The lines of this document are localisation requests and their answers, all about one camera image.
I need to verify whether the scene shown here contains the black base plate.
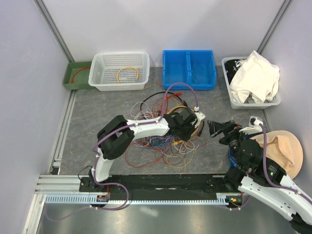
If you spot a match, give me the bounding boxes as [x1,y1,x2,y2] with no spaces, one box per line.
[79,174,238,193]

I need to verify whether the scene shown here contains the green plastic tray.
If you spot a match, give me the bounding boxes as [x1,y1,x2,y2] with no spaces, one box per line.
[63,61,94,90]

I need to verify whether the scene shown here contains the blue cloth under hat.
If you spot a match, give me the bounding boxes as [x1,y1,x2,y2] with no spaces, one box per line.
[227,150,239,168]

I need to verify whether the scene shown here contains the grey slotted cable duct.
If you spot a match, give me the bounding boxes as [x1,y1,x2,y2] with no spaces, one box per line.
[45,193,242,206]

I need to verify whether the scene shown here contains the orange cable in green tray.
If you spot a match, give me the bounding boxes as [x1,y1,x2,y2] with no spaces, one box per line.
[71,67,91,84]

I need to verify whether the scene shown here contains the white cloth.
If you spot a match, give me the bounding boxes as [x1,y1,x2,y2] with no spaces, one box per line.
[230,51,280,104]

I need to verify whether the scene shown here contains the grey plastic tub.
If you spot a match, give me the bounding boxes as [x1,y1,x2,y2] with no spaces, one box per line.
[221,56,281,110]

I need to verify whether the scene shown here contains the beige fabric hat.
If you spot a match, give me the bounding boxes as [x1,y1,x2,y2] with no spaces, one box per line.
[248,130,304,180]

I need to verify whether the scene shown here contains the thin blue wire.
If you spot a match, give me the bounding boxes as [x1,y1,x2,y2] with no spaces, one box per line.
[191,62,213,85]

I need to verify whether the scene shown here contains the thin orange wire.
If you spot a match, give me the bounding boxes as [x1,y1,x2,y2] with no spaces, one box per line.
[143,83,164,90]

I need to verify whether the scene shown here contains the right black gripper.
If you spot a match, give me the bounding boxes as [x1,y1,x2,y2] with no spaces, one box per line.
[206,119,251,169]

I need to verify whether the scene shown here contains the blue divided plastic bin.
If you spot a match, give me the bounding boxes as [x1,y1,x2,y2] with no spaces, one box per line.
[162,50,217,90]

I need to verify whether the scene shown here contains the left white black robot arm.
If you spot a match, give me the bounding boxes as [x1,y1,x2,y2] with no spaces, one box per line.
[79,107,205,193]

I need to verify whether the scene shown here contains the red ethernet cable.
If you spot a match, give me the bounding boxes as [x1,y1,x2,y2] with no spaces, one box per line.
[163,92,184,103]

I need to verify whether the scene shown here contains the black garment in tub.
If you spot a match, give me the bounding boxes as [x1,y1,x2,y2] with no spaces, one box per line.
[224,59,245,83]

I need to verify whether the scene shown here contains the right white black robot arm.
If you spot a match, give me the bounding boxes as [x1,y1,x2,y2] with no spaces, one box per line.
[207,117,312,234]

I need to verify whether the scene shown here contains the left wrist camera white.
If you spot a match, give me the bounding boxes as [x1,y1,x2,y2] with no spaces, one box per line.
[194,106,206,128]

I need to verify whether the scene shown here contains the white perforated plastic basket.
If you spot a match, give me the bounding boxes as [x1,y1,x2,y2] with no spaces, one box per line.
[88,52,150,91]

